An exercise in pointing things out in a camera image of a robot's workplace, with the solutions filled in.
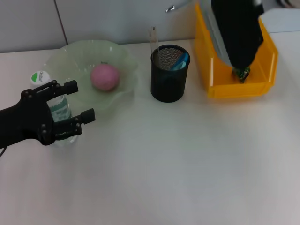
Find translucent green fruit bowl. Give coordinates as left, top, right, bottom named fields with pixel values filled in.
left=44, top=39, right=140, bottom=118

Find pink peach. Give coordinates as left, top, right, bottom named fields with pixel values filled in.
left=90, top=63, right=121, bottom=92

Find blue scissors with sheath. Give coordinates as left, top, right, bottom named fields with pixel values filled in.
left=170, top=52, right=190, bottom=71

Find yellow plastic bin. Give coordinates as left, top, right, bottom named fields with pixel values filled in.
left=194, top=3, right=280, bottom=99

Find green plastic wrapper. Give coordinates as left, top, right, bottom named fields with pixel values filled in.
left=231, top=67, right=251, bottom=83

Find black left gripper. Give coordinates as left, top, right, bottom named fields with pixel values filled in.
left=0, top=79, right=97, bottom=147

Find transparent plastic ruler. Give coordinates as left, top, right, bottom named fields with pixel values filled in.
left=148, top=26, right=162, bottom=68

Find clear bottle with green label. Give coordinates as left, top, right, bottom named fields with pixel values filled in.
left=30, top=70, right=79, bottom=148

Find black mesh pen holder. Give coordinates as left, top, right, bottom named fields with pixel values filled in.
left=150, top=44, right=191, bottom=103

